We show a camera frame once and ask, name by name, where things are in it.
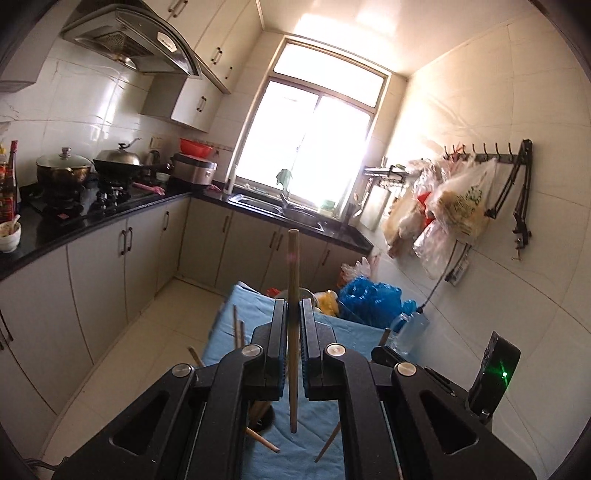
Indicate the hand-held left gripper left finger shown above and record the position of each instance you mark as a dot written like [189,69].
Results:
[282,350]

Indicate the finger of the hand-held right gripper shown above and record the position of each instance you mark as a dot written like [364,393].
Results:
[387,354]

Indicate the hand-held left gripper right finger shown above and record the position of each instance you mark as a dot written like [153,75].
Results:
[308,350]

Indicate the long bamboo chopstick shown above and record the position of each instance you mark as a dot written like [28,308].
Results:
[292,258]

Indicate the row of wooden chopsticks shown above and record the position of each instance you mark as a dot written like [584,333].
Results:
[265,443]

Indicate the clear plastic bottle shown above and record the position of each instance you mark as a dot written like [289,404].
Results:
[408,332]

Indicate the yellow plastic bag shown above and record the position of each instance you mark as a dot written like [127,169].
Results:
[327,303]

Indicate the blue plastic bag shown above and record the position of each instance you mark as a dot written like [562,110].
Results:
[369,300]

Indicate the blue towel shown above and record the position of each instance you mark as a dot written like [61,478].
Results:
[295,457]

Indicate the crumpled clear plastic bag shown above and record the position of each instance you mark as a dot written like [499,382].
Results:
[438,251]

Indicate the beige plastic bag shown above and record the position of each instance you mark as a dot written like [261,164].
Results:
[404,221]

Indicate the white cutting board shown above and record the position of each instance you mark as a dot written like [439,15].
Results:
[374,207]

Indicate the steel sink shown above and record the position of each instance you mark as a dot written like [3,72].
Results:
[258,203]

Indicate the white printed plastic bag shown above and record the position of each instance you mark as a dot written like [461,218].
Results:
[461,203]

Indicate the green rag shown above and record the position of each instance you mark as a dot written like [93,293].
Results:
[284,177]

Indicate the grey base cabinets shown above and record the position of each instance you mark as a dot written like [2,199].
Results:
[97,277]

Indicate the steel rice cooker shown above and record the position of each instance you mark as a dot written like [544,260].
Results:
[194,170]

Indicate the small white cup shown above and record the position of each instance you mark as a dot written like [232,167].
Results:
[162,177]

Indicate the kitchen window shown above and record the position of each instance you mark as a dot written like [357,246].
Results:
[300,138]

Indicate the red plastic basin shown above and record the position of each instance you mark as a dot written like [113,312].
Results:
[196,146]

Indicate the steel kettle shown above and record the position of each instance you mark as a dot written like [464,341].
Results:
[154,158]

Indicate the black gas stove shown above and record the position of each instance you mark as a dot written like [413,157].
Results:
[106,198]

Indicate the black kitchen countertop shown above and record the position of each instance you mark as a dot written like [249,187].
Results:
[69,230]

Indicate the black wok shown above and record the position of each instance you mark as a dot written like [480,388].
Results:
[117,164]

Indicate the dark cooking pot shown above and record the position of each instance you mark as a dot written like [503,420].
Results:
[64,170]

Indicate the white mortar bowl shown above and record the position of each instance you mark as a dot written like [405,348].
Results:
[9,240]

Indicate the dark sauce bottle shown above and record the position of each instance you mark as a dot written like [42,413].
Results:
[13,184]
[3,194]

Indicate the steel range hood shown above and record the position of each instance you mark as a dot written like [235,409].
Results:
[138,32]

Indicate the metal wall shelf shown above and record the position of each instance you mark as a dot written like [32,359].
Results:
[388,171]

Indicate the black wall hook rack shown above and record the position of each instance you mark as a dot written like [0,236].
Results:
[485,158]

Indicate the white wall cabinets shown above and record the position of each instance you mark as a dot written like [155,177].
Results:
[221,41]

